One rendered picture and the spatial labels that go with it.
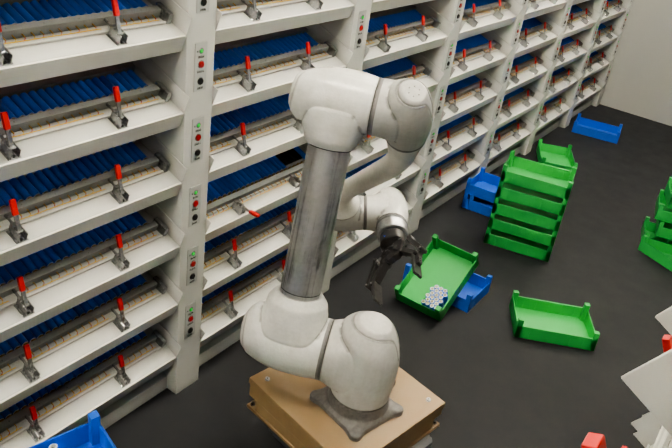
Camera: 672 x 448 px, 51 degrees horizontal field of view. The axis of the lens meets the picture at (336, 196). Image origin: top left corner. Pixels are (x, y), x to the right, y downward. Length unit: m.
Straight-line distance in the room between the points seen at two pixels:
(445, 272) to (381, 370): 1.19
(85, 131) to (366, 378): 0.86
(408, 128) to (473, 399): 1.17
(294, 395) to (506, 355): 1.03
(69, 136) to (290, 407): 0.85
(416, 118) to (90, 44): 0.70
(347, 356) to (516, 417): 0.89
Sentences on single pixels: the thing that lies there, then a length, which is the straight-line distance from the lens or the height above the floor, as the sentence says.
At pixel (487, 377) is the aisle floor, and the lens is 2.55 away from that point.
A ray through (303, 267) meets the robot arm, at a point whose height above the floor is 0.68.
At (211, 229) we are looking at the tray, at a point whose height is 0.54.
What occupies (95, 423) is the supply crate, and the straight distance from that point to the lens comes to 1.59.
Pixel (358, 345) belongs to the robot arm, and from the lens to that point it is 1.68.
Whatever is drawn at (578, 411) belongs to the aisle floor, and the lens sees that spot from 2.56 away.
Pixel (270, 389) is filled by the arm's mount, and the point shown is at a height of 0.30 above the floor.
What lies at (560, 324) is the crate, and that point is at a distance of 2.93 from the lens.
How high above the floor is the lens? 1.59
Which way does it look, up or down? 27 degrees down
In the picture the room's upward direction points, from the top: 8 degrees clockwise
